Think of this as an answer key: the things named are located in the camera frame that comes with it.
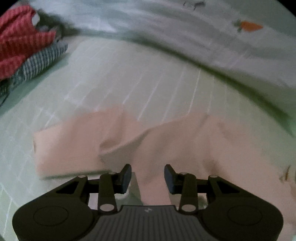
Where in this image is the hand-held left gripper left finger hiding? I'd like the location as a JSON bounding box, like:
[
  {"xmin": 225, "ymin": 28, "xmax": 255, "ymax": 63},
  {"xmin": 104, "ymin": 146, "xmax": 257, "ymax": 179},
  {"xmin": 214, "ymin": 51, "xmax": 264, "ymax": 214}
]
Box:
[{"xmin": 55, "ymin": 164, "xmax": 132, "ymax": 213}]

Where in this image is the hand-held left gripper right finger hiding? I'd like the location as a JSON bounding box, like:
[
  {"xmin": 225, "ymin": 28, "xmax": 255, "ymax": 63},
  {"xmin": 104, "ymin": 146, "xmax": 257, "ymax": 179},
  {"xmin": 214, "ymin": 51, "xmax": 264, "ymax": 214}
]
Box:
[{"xmin": 164, "ymin": 164, "xmax": 241, "ymax": 213}]

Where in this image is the pink garment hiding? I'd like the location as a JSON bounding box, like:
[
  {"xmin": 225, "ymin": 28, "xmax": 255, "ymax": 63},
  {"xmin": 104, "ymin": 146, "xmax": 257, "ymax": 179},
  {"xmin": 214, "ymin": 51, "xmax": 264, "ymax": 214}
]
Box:
[{"xmin": 32, "ymin": 107, "xmax": 296, "ymax": 224}]

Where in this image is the pale green grid bed sheet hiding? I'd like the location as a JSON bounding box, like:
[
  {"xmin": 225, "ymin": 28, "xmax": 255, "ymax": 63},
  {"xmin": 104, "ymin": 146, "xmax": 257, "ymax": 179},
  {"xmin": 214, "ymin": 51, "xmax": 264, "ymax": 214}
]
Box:
[{"xmin": 0, "ymin": 37, "xmax": 296, "ymax": 241}]

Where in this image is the grey checked garment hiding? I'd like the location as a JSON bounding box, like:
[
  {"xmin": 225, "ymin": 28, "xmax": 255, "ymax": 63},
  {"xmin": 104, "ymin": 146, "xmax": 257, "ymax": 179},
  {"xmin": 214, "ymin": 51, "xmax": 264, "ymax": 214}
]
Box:
[{"xmin": 0, "ymin": 43, "xmax": 69, "ymax": 99}]

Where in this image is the carrot print quilt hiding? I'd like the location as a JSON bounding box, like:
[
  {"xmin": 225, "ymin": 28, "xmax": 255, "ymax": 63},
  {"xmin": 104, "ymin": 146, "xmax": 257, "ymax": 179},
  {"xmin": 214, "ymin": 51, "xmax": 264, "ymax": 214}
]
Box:
[{"xmin": 30, "ymin": 0, "xmax": 296, "ymax": 137}]

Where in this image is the red checked garment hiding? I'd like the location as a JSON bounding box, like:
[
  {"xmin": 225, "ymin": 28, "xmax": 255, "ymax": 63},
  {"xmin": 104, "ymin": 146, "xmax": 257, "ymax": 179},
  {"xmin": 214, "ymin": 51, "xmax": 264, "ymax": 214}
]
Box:
[{"xmin": 0, "ymin": 6, "xmax": 57, "ymax": 80}]

